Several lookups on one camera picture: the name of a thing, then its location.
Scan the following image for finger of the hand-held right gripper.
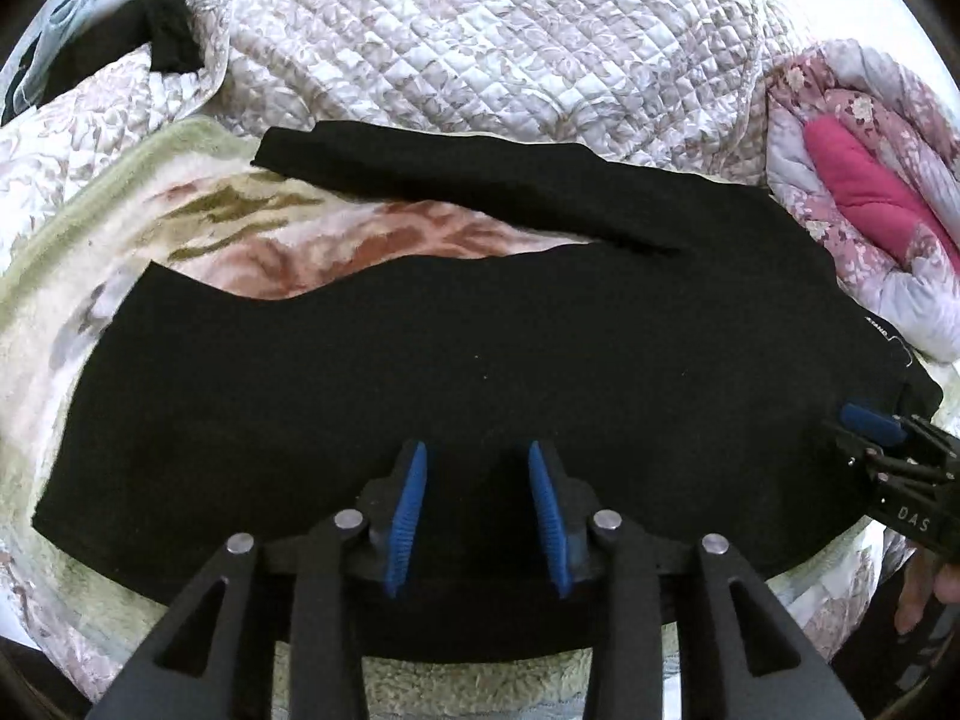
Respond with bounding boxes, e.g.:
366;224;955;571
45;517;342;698
840;399;960;467
821;422;914;487

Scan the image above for black garment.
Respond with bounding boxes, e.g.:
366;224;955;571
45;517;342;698
142;0;205;74

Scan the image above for person's right hand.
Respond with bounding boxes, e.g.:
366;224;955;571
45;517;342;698
895;553;960;635

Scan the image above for light blue garment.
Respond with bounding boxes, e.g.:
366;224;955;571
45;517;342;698
19;0;117;102

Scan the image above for pink floral comforter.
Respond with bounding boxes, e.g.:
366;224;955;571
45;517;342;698
761;37;960;361

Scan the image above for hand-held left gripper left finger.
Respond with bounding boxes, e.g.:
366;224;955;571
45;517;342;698
86;439;430;720

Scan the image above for person's dark clothing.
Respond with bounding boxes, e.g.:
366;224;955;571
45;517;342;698
829;559;960;698

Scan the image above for black pants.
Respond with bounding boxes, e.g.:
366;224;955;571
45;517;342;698
30;120;944;665

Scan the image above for beige quilted bedspread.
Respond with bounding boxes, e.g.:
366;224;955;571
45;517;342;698
0;0;788;706

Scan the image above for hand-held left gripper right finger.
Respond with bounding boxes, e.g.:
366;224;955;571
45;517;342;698
527;439;867;720

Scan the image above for floral plush blanket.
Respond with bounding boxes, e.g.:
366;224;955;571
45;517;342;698
0;116;912;720

